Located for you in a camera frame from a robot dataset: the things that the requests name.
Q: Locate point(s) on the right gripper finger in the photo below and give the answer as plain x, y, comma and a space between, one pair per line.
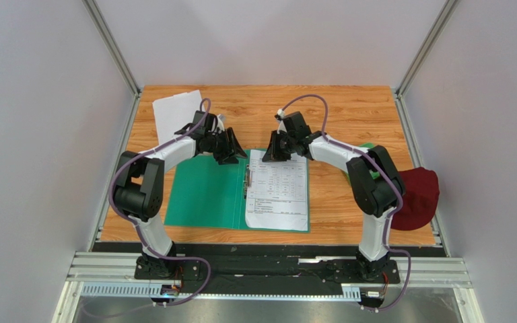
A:
285, 151
273, 151

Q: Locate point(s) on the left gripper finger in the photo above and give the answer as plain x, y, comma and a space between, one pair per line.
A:
226, 158
234, 149

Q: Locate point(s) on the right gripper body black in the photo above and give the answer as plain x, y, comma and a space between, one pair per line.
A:
283, 146

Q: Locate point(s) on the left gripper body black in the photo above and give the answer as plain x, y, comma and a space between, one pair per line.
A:
218, 143

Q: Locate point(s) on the printed paper sheet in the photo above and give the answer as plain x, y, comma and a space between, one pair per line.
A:
277, 196

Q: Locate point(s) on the white paper sheet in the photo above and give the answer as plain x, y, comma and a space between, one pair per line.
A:
174, 112

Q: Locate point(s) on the green file folder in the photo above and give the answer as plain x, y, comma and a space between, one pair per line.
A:
206, 194

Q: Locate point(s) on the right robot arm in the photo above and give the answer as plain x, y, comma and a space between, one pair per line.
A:
376, 183

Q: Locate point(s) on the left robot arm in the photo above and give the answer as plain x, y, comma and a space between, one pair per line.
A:
136, 191

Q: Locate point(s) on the metal folder clip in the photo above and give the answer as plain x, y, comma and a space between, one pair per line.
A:
247, 181

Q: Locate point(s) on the green folded cloth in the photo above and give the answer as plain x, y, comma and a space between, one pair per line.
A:
358, 154

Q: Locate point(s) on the dark red hat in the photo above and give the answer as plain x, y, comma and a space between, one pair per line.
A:
420, 200

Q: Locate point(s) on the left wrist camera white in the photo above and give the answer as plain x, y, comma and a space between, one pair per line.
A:
219, 125

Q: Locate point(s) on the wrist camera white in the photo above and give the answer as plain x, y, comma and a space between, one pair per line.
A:
219, 125
280, 115

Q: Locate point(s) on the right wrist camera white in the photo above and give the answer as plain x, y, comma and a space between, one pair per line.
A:
280, 115

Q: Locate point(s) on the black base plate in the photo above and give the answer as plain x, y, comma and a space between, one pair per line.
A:
198, 262

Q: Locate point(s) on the right aluminium frame post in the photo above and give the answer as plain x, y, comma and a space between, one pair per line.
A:
431, 38

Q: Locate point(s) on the aluminium frame post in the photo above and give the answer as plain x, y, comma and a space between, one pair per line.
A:
102, 27
431, 38

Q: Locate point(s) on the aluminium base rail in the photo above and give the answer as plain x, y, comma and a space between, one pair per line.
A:
111, 275

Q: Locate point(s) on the left aluminium frame post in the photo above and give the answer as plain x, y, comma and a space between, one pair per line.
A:
102, 27

